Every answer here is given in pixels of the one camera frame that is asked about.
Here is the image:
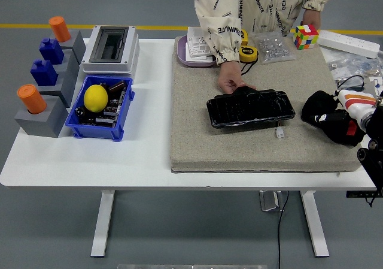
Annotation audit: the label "person's right hand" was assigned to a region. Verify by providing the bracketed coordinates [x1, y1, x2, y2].
[217, 61, 257, 95]

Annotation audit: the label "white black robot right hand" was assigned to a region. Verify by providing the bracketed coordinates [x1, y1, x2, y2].
[309, 89, 378, 124]

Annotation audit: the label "person's left hand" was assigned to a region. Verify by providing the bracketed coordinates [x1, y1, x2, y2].
[300, 9, 321, 30]

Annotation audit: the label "black glossy panel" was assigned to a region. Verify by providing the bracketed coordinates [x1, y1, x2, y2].
[206, 86, 296, 129]

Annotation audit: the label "black rag with red tag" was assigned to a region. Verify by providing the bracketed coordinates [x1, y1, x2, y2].
[300, 90, 367, 147]

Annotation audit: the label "colourful puzzle cube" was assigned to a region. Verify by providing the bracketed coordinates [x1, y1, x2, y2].
[292, 24, 320, 50]

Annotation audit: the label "white circuit breaker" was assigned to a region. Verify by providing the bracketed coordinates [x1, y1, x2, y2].
[368, 76, 383, 98]

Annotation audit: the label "clear plastic parts bags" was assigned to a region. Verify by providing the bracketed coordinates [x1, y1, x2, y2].
[326, 49, 383, 83]

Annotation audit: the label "white printed paper pack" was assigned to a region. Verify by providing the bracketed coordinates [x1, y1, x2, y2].
[185, 41, 217, 62]
[187, 26, 208, 44]

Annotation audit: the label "white power strip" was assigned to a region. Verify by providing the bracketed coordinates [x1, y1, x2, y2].
[316, 30, 381, 59]

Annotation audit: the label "person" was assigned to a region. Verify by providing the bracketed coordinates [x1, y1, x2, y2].
[193, 0, 339, 38]

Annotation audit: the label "clear bag of metal screws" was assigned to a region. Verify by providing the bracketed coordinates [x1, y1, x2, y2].
[248, 29, 297, 65]

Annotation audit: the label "purple tray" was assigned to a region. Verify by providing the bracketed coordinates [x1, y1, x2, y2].
[176, 35, 221, 69]

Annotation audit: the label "grey-brown mat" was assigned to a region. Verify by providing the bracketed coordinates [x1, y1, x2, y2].
[170, 35, 366, 174]

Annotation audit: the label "brown cylindrical capacitor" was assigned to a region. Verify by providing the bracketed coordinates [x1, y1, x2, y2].
[108, 80, 127, 93]

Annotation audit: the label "dark circuit board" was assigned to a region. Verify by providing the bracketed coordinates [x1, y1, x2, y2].
[95, 116, 118, 128]
[103, 99, 123, 117]

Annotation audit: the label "white table leg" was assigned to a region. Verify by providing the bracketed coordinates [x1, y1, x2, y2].
[90, 189, 116, 258]
[300, 190, 330, 258]

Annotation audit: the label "yellow lemon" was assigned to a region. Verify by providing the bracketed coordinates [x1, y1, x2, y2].
[83, 84, 108, 113]

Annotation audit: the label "blue plastic bin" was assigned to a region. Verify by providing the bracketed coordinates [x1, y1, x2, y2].
[65, 75, 135, 143]

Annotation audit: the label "grey square holder block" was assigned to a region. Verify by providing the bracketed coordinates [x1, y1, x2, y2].
[35, 62, 81, 108]
[53, 30, 87, 65]
[53, 49, 80, 81]
[14, 96, 70, 138]

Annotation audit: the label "orange cylinder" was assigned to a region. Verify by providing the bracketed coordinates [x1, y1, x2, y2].
[17, 84, 47, 115]
[48, 16, 72, 43]

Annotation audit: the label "blue stepped block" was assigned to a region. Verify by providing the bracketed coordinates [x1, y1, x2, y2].
[38, 37, 65, 65]
[30, 59, 59, 87]

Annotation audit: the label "black tape measure strap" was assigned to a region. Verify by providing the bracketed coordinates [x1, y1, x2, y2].
[240, 61, 256, 77]

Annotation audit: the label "thin black looped cable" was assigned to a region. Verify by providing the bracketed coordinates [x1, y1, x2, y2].
[337, 75, 365, 92]

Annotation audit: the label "white wire connector plug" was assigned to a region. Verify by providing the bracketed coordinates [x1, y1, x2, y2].
[274, 120, 285, 140]

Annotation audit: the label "white electrical enclosure box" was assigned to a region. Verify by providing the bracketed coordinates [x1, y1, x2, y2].
[81, 25, 141, 75]

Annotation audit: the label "metal bracket under table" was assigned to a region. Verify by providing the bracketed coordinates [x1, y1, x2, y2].
[259, 190, 285, 212]

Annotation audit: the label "black floor cable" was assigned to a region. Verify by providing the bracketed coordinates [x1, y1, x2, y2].
[277, 190, 290, 269]

